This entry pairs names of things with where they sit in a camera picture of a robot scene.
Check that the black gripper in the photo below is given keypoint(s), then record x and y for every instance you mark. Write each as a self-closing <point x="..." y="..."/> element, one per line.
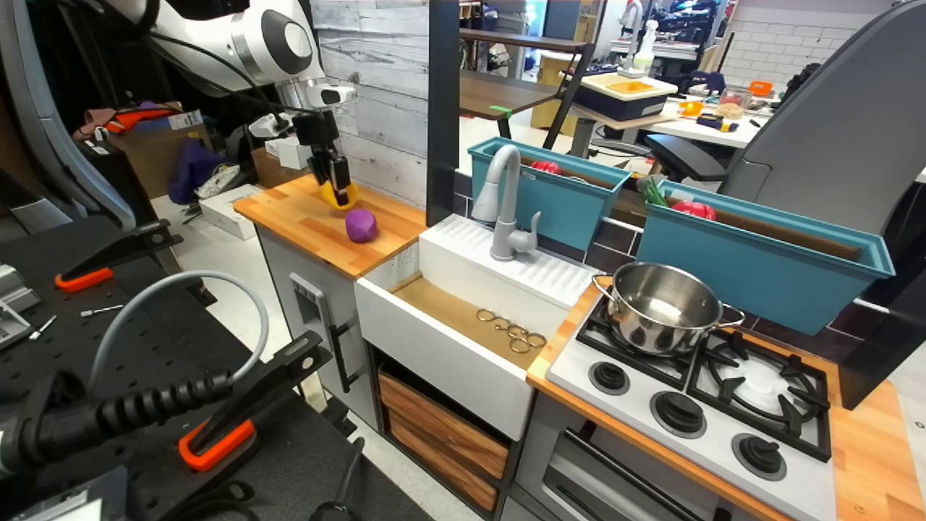
<point x="316" y="128"/>

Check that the yellow toy object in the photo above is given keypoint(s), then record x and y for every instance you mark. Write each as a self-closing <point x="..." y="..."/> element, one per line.
<point x="339" y="199"/>

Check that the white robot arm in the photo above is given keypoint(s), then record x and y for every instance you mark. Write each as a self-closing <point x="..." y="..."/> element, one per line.
<point x="271" y="43"/>

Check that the purple toy object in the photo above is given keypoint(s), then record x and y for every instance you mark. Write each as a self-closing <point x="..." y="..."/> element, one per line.
<point x="359" y="224"/>

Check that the grey cabinet door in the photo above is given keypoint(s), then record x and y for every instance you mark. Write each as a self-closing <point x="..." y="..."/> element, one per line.
<point x="316" y="297"/>

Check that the grey toy faucet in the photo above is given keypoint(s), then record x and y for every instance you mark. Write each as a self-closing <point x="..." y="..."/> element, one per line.
<point x="497" y="205"/>

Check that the white toy sink basin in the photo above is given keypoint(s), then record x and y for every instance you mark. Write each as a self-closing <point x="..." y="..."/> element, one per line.
<point x="463" y="324"/>

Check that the teal planter box left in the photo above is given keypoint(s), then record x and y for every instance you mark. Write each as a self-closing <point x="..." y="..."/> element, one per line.
<point x="569" y="192"/>

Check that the teal planter box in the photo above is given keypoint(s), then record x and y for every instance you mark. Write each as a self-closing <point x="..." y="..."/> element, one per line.
<point x="775" y="266"/>
<point x="569" y="192"/>

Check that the orange black spring clamp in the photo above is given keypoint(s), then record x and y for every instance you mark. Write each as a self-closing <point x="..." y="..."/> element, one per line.
<point x="99" y="267"/>
<point x="251" y="406"/>

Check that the loose metal screw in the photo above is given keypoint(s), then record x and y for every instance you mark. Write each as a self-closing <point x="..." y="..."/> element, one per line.
<point x="99" y="312"/>
<point x="40" y="331"/>

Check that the black perforated breadboard table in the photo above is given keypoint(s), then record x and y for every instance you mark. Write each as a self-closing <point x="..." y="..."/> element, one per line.
<point x="297" y="460"/>

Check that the wooden slatted drawer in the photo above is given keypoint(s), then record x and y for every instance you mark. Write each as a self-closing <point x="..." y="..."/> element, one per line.
<point x="463" y="455"/>

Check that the stainless steel pot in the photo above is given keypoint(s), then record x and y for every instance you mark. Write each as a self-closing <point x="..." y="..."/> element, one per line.
<point x="665" y="312"/>

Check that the teal planter box right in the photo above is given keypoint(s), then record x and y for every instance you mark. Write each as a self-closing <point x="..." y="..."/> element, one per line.
<point x="775" y="266"/>

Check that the white toy stove top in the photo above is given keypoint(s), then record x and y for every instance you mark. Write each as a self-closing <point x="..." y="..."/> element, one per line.
<point x="748" y="416"/>

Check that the black office chair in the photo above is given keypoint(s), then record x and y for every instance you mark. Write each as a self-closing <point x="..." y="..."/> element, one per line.
<point x="850" y="144"/>

